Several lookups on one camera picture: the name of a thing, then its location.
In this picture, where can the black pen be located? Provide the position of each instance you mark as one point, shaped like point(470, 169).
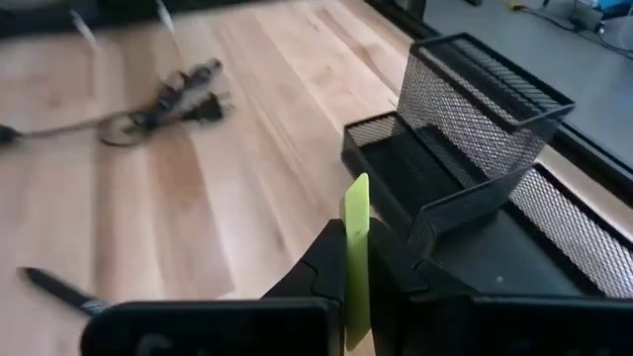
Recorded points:
point(59, 291)

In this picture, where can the grey power adapter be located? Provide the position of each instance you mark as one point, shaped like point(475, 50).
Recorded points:
point(586, 16)

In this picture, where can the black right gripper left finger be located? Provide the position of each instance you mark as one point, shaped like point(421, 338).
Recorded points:
point(306, 277)

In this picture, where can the black mesh desk organizer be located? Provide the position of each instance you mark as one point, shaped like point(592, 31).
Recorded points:
point(465, 123)

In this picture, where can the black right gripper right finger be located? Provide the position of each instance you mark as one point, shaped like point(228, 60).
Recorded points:
point(395, 267)

